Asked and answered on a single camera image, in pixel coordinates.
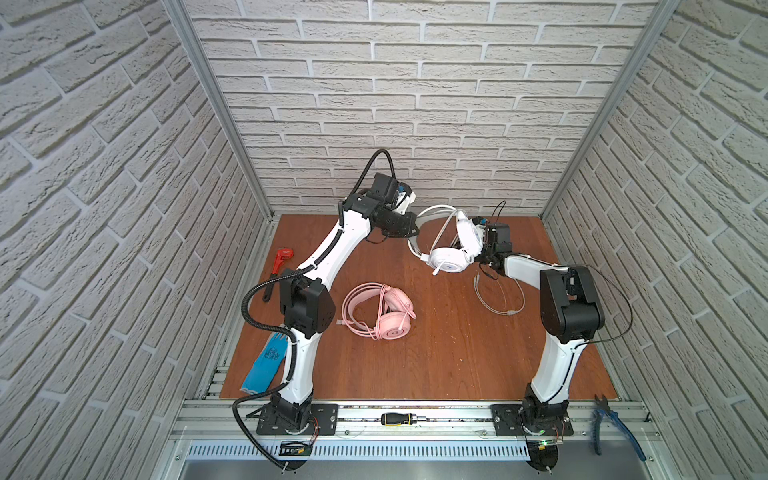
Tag white headphones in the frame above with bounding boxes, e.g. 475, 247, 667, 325
406, 204, 485, 277

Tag pink headphones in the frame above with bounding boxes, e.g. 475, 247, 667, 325
337, 282, 417, 340

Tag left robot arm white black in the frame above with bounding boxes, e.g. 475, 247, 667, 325
271, 194, 418, 431

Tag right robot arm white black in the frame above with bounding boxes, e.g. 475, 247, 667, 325
473, 218, 605, 435

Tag red pipe wrench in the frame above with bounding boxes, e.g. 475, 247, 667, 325
262, 247, 294, 303

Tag black yellow screwdriver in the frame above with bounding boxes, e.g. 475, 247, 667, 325
380, 412, 427, 426

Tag blue grey work glove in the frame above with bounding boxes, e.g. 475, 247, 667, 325
240, 332, 288, 394

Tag black corrugated cable conduit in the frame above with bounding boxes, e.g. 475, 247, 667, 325
231, 148, 398, 472

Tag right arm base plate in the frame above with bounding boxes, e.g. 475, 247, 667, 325
490, 403, 574, 437

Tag blue handled pliers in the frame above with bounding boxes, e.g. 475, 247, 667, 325
591, 395, 647, 462

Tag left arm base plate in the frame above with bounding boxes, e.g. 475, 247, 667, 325
257, 402, 339, 436

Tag aluminium front rail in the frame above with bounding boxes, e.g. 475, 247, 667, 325
170, 398, 661, 442

